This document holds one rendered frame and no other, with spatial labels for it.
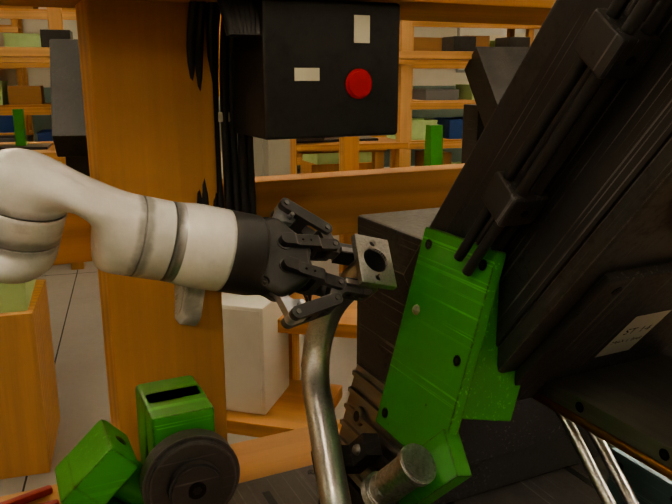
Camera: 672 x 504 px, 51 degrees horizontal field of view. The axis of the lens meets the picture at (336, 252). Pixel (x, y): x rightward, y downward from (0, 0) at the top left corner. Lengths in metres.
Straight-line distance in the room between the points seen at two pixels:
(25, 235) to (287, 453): 0.62
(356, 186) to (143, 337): 0.38
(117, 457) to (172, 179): 0.40
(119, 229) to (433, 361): 0.31
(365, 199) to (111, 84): 0.42
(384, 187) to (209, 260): 0.53
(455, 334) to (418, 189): 0.50
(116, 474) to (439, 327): 0.31
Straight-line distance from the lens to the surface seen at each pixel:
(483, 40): 8.47
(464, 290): 0.65
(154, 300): 0.90
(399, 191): 1.10
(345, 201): 1.06
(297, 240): 0.67
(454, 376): 0.65
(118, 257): 0.59
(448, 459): 0.65
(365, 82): 0.83
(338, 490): 0.71
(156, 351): 0.92
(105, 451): 0.58
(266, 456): 1.08
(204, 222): 0.61
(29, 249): 0.59
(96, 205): 0.58
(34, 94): 7.57
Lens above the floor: 1.42
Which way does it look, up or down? 14 degrees down
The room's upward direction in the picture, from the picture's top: straight up
